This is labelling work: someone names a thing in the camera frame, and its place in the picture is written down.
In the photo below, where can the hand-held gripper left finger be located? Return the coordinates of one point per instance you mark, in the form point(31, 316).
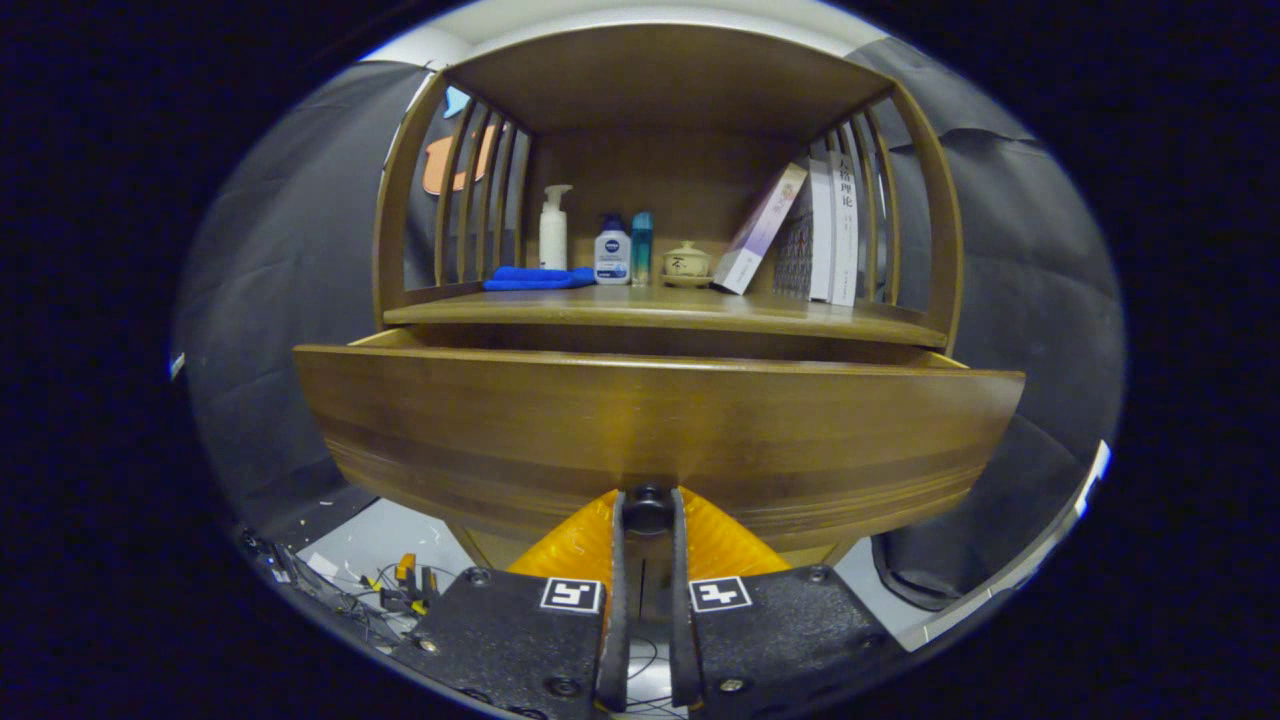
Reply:
point(612, 620)

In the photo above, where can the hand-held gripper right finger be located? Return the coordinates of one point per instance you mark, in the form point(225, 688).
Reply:
point(682, 620)

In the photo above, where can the wooden drawer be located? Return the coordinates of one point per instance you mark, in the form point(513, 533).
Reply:
point(650, 420)

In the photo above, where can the wooden countertop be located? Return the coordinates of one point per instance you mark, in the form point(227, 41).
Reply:
point(650, 305)

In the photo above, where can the wooden cabinet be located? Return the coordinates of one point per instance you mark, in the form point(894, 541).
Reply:
point(670, 80)

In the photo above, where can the yellow black tool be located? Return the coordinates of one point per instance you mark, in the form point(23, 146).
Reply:
point(410, 585)

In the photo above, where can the blue folded cloth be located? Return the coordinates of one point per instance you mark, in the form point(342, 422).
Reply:
point(530, 278)

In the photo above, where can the beige lidded tea cup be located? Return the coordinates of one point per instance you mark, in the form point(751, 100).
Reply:
point(686, 262)

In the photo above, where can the white lotion bottle blue cap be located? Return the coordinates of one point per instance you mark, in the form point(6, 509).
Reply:
point(612, 255)

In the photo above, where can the slim blue glass bottle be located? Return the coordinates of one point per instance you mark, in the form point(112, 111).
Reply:
point(641, 250)

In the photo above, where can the patterned cover book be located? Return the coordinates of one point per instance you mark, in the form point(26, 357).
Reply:
point(793, 255)

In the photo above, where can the white pump bottle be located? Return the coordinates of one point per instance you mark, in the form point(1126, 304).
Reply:
point(553, 240)

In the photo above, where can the purple leaning book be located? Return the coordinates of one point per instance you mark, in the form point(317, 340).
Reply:
point(755, 235)

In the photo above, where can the white book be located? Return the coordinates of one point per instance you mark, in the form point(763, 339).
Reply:
point(844, 230)

